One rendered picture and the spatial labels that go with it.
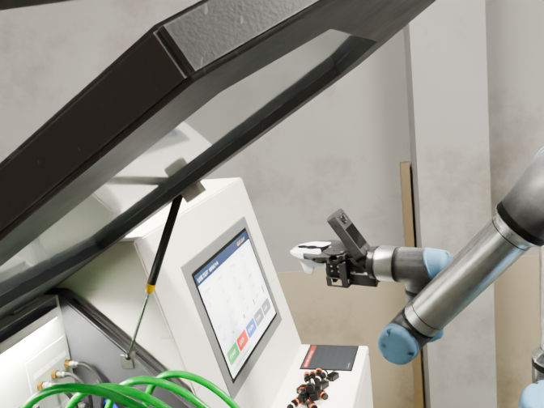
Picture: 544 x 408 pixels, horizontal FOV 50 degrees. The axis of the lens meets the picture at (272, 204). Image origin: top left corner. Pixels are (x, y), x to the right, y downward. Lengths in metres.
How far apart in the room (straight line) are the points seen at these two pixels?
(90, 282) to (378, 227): 1.80
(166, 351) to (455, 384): 1.89
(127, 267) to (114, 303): 0.09
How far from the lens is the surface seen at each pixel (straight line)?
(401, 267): 1.23
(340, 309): 2.99
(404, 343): 1.13
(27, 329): 1.23
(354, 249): 1.28
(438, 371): 2.93
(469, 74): 2.60
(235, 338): 1.54
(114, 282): 1.30
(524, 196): 1.00
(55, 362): 1.35
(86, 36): 3.01
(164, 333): 1.30
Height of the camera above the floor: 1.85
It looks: 12 degrees down
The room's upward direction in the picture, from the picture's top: 6 degrees counter-clockwise
